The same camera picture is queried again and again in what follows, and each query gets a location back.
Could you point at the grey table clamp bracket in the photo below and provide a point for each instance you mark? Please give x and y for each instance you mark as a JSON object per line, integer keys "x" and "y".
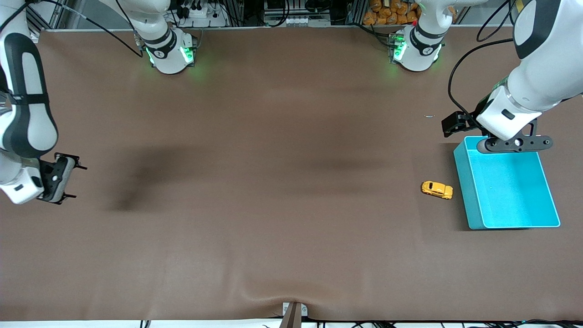
{"x": 291, "y": 316}

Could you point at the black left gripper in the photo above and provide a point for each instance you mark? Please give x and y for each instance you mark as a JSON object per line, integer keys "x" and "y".
{"x": 465, "y": 120}

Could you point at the yellow beetle toy car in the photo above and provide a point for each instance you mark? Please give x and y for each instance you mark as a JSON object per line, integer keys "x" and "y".
{"x": 437, "y": 190}

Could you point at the white power strip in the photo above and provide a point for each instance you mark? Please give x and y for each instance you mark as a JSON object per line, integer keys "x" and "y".
{"x": 200, "y": 13}

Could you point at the orange packets pile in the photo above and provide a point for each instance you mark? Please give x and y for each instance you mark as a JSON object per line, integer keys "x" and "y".
{"x": 391, "y": 13}

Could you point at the aluminium frame profile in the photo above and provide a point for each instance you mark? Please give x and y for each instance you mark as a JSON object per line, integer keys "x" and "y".
{"x": 57, "y": 16}

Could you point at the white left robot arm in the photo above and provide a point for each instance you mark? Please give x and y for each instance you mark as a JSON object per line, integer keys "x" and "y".
{"x": 542, "y": 82}

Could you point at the teal plastic bin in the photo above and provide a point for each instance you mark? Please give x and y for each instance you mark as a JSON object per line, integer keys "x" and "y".
{"x": 510, "y": 196}

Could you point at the brown table mat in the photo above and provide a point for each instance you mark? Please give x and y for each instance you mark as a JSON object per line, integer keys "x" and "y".
{"x": 291, "y": 182}

